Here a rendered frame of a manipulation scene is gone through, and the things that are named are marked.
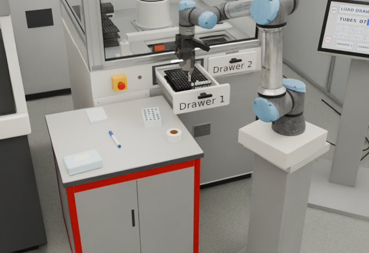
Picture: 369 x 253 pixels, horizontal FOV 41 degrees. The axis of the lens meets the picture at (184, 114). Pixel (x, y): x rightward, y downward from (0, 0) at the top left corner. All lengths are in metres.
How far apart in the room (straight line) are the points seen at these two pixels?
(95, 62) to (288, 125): 1.00
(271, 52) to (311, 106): 2.30
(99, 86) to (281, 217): 1.11
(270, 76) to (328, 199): 1.37
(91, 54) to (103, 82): 0.16
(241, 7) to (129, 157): 0.81
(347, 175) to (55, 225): 1.80
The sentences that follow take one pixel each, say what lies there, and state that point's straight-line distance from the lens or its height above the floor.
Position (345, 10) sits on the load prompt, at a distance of 2.89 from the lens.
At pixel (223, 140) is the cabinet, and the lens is 3.03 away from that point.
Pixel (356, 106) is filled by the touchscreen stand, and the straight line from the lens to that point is 3.05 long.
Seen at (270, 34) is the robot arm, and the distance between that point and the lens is 1.97.
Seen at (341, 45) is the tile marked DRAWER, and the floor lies 1.00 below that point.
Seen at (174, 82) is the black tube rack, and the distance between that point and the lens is 2.52.
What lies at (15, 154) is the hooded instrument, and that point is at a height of 0.67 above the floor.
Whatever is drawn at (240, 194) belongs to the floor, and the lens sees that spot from 3.21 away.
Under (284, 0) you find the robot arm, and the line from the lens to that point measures 1.96.
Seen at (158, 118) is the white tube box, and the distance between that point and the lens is 2.41.
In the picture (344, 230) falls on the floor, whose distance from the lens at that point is 3.09.
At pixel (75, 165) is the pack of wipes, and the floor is 0.80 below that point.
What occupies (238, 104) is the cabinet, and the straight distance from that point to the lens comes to 2.95.
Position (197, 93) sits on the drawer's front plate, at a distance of 2.38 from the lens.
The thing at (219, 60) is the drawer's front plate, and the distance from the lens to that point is 2.74.
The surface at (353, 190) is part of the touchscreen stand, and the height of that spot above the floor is 0.04.
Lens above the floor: 2.02
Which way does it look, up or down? 30 degrees down
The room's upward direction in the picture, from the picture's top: straight up
